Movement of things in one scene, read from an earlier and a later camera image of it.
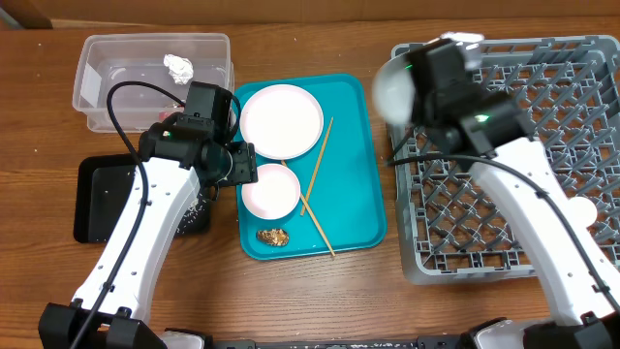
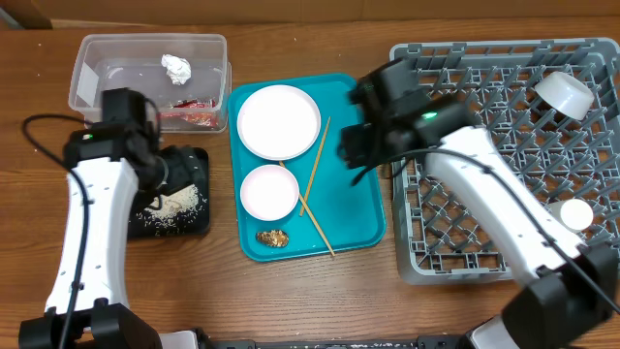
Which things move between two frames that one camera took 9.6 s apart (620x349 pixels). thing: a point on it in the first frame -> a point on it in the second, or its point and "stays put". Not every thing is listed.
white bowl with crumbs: x=275 y=195 stays put
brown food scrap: x=273 y=237 stays put
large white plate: x=284 y=121 stays put
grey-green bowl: x=393 y=87 -> x=570 y=95
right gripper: x=417 y=107 -> x=350 y=141
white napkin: x=179 y=68 stays put
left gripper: x=245 y=164 -> x=143 y=200
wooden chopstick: x=304 y=206 stays put
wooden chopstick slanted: x=312 y=216 stays put
